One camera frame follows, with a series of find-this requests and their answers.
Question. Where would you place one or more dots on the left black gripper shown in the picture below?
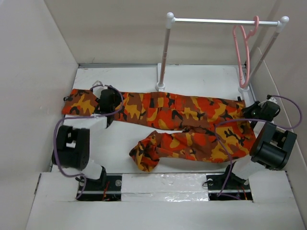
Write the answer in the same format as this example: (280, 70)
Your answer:
(117, 99)

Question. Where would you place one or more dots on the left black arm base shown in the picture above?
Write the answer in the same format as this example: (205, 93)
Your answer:
(106, 188)

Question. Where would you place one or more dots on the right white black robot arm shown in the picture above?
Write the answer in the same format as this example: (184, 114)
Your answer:
(273, 145)

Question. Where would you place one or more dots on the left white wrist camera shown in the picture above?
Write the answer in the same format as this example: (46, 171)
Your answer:
(97, 84)

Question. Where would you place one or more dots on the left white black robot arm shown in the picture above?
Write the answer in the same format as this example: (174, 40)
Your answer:
(72, 144)

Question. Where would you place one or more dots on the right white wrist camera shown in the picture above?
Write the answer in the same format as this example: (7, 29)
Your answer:
(271, 103)

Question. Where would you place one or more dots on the white metal clothes rack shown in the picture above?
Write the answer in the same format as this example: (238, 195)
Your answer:
(227, 42)

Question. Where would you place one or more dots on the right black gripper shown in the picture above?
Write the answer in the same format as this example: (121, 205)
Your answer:
(246, 110)

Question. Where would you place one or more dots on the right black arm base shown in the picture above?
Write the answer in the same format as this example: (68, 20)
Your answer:
(226, 186)

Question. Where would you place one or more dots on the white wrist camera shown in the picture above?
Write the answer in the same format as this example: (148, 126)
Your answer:
(97, 84)
(271, 103)

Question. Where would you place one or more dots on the orange camouflage trousers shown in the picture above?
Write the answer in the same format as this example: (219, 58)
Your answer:
(187, 127)

